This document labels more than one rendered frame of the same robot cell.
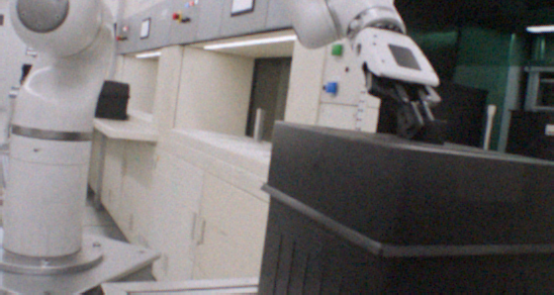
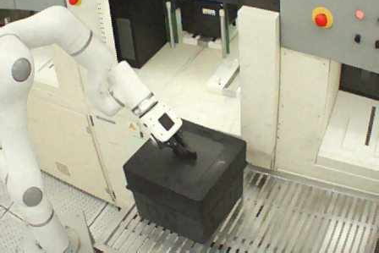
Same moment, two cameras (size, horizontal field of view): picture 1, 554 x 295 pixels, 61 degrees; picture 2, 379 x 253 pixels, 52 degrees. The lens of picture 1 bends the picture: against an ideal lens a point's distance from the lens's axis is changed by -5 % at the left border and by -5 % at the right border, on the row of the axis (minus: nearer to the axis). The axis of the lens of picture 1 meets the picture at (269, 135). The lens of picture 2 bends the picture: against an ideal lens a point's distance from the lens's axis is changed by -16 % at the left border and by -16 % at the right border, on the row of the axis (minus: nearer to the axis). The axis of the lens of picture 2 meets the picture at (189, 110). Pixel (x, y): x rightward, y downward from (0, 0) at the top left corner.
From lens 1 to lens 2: 1.02 m
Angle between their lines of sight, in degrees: 45
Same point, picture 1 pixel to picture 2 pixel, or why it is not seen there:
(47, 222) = (62, 240)
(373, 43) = (152, 124)
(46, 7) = (35, 197)
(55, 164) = (54, 225)
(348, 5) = (128, 100)
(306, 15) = (109, 110)
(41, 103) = (40, 215)
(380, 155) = (193, 201)
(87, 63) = not seen: hidden behind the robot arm
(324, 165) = (165, 195)
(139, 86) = not seen: outside the picture
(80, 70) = not seen: hidden behind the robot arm
